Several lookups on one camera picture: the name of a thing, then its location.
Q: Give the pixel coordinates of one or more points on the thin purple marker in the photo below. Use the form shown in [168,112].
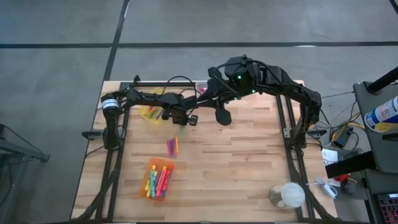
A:
[160,114]

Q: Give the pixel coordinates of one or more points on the grey cart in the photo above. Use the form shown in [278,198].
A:
[382,149]

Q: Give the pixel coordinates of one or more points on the small black object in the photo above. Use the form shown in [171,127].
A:
[349,187]

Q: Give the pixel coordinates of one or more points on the yellow-orange highlighter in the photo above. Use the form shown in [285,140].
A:
[161,177]

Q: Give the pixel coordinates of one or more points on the pink highlighter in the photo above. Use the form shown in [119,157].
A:
[164,182]
[169,175]

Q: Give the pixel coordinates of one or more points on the blue highlighter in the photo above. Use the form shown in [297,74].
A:
[164,193]

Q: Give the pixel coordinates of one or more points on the orange translucent plastic bin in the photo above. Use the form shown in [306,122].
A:
[146,197]

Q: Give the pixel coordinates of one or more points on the white and blue spray can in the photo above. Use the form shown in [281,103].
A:
[384,115]

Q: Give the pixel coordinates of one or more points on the clear plastic bin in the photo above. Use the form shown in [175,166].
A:
[200,84]

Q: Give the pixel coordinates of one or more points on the small red object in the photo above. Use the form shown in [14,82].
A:
[343,178]

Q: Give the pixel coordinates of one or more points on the yellow translucent plastic bin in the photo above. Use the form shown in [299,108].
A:
[146,115]

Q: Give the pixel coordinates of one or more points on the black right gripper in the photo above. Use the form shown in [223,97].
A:
[219,90]

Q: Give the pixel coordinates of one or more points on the yellow highlighter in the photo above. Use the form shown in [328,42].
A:
[148,186]
[154,169]

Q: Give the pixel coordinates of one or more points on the black power adapter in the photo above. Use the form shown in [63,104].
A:
[343,138]

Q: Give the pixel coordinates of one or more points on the thin orange marker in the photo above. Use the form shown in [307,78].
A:
[152,109]

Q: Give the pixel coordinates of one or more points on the grey metal stand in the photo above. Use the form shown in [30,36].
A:
[31,154]

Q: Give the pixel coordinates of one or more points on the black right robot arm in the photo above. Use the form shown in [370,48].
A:
[295,90]

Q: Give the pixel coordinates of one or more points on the black table clamp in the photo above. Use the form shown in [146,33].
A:
[317,133]
[91,134]

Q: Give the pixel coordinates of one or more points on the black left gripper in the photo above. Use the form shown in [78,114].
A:
[178,113]

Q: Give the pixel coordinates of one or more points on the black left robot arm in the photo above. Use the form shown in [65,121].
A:
[146,99]

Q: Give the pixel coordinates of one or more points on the backlit keyboard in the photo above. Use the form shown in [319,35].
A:
[388,208]

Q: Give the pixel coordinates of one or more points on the purple highlighter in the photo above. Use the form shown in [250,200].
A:
[158,179]

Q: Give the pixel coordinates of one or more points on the thin blue marker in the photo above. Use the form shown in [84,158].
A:
[171,147]

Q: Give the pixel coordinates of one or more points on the black aluminium table frame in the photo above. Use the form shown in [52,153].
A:
[149,84]

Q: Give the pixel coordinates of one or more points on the teal highlighter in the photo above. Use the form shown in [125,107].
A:
[152,183]

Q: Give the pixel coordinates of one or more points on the black pole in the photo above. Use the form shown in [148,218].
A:
[384,81]

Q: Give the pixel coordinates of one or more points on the white paper card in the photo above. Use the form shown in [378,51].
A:
[329,155]

